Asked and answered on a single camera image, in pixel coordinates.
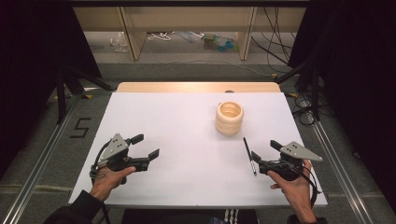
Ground black metal stand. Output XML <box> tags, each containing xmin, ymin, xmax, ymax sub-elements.
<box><xmin>274</xmin><ymin>59</ymin><xmax>321</xmax><ymax>122</ymax></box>
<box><xmin>55</xmin><ymin>66</ymin><xmax>113</xmax><ymax>125</ymax></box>

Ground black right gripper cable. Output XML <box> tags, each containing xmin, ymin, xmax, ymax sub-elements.
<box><xmin>290</xmin><ymin>161</ymin><xmax>319</xmax><ymax>209</ymax></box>

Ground black curtain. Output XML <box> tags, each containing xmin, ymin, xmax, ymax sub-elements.
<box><xmin>288</xmin><ymin>0</ymin><xmax>396</xmax><ymax>213</ymax></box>
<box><xmin>0</xmin><ymin>0</ymin><xmax>102</xmax><ymax>178</ymax></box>

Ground black makeup brush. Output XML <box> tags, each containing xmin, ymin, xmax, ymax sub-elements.
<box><xmin>243</xmin><ymin>136</ymin><xmax>258</xmax><ymax>177</ymax></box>

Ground colourful plastic toys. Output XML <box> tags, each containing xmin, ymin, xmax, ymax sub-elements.
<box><xmin>202</xmin><ymin>33</ymin><xmax>240</xmax><ymax>53</ymax></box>

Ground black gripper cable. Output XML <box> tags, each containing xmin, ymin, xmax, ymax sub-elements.
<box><xmin>89</xmin><ymin>140</ymin><xmax>113</xmax><ymax>188</ymax></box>
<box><xmin>290</xmin><ymin>161</ymin><xmax>319</xmax><ymax>209</ymax></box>

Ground clear plastic bag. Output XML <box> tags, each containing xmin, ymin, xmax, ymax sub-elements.
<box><xmin>109</xmin><ymin>32</ymin><xmax>129</xmax><ymax>53</ymax></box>

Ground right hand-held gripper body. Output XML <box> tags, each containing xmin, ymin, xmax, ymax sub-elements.
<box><xmin>259</xmin><ymin>141</ymin><xmax>324</xmax><ymax>182</ymax></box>

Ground bundle of black cables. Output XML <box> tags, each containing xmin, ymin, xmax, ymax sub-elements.
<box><xmin>250</xmin><ymin>7</ymin><xmax>316</xmax><ymax>125</ymax></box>

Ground person's right hand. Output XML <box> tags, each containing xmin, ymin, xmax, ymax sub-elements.
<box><xmin>267</xmin><ymin>160</ymin><xmax>317</xmax><ymax>218</ymax></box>

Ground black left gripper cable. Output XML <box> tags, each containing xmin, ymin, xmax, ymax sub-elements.
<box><xmin>89</xmin><ymin>140</ymin><xmax>113</xmax><ymax>188</ymax></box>

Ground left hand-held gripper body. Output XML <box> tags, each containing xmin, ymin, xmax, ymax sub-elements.
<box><xmin>98</xmin><ymin>133</ymin><xmax>138</xmax><ymax>172</ymax></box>

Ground person's left hand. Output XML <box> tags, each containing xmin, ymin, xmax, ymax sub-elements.
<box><xmin>90</xmin><ymin>166</ymin><xmax>137</xmax><ymax>202</ymax></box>

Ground white board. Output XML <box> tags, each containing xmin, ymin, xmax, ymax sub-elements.
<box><xmin>68</xmin><ymin>91</ymin><xmax>329</xmax><ymax>208</ymax></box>

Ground person's dark clothing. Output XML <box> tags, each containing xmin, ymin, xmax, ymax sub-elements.
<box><xmin>120</xmin><ymin>208</ymin><xmax>260</xmax><ymax>224</ymax></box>

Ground white rope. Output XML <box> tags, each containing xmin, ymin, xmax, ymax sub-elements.
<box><xmin>148</xmin><ymin>32</ymin><xmax>172</xmax><ymax>42</ymax></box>

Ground aluminium floor rail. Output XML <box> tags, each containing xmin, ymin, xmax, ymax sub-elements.
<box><xmin>312</xmin><ymin>120</ymin><xmax>375</xmax><ymax>224</ymax></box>
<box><xmin>0</xmin><ymin>96</ymin><xmax>78</xmax><ymax>224</ymax></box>

